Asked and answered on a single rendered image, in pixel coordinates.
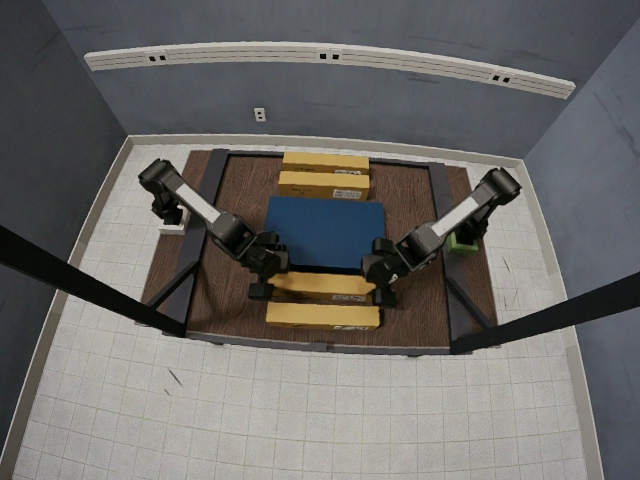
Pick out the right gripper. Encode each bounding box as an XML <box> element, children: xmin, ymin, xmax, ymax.
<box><xmin>371</xmin><ymin>237</ymin><xmax>396</xmax><ymax>309</ymax></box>

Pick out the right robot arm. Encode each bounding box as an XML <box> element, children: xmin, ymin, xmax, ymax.
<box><xmin>360</xmin><ymin>167</ymin><xmax>522</xmax><ymax>288</ymax></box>

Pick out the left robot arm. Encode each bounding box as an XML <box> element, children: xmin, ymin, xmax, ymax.
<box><xmin>138</xmin><ymin>158</ymin><xmax>290</xmax><ymax>279</ymax></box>

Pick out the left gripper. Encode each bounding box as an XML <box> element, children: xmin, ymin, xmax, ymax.
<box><xmin>248</xmin><ymin>231</ymin><xmax>280</xmax><ymax>301</ymax></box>

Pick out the yellow cardboard carton side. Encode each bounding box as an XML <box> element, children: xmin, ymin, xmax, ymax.
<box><xmin>266</xmin><ymin>302</ymin><xmax>379</xmax><ymax>331</ymax></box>
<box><xmin>279</xmin><ymin>171</ymin><xmax>369</xmax><ymax>201</ymax></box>
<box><xmin>283</xmin><ymin>151</ymin><xmax>369</xmax><ymax>175</ymax></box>
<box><xmin>268</xmin><ymin>272</ymin><xmax>376</xmax><ymax>302</ymax></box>

